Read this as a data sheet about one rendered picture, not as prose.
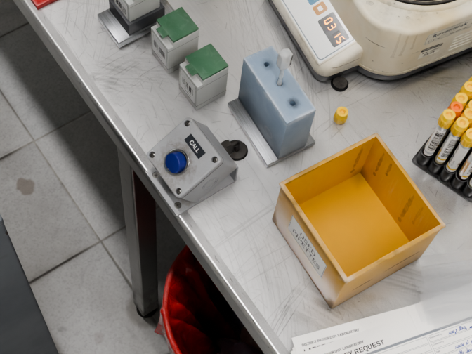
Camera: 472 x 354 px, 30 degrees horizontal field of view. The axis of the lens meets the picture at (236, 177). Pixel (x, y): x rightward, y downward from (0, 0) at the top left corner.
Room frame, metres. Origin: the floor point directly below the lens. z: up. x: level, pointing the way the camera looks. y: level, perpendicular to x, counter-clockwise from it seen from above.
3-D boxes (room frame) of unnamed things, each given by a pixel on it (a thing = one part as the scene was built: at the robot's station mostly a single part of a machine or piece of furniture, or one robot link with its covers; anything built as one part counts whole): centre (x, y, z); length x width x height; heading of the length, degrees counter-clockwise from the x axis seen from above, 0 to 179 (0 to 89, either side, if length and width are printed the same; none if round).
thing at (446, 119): (0.55, -0.23, 0.93); 0.02 x 0.02 x 0.11
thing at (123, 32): (0.69, 0.16, 0.89); 0.09 x 0.05 x 0.04; 133
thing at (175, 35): (0.64, 0.10, 0.91); 0.05 x 0.04 x 0.07; 133
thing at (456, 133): (0.54, -0.24, 0.94); 0.02 x 0.02 x 0.11
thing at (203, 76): (0.60, 0.06, 0.91); 0.05 x 0.04 x 0.07; 133
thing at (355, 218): (0.42, -0.14, 0.93); 0.13 x 0.13 x 0.10; 39
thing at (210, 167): (0.49, 0.04, 0.92); 0.13 x 0.07 x 0.08; 133
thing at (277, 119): (0.56, -0.03, 0.92); 0.10 x 0.07 x 0.10; 38
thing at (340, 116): (0.59, -0.12, 0.89); 0.02 x 0.02 x 0.02
